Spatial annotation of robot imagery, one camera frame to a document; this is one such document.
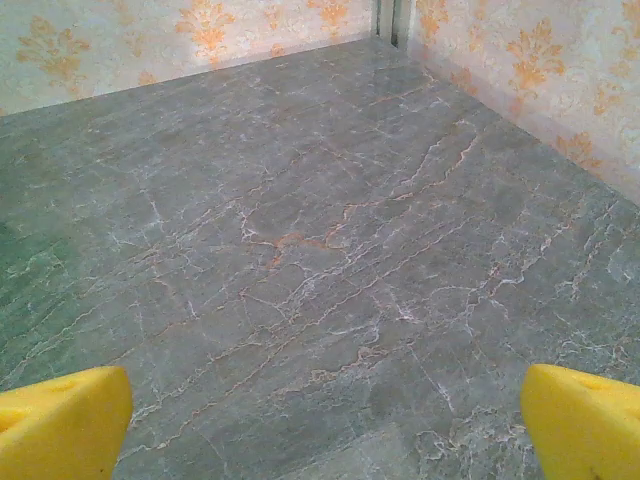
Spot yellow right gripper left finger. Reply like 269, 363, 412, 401
0, 365, 134, 480

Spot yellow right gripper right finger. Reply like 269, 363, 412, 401
519, 363, 640, 480

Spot aluminium frame corner post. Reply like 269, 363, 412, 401
372, 0, 416, 49

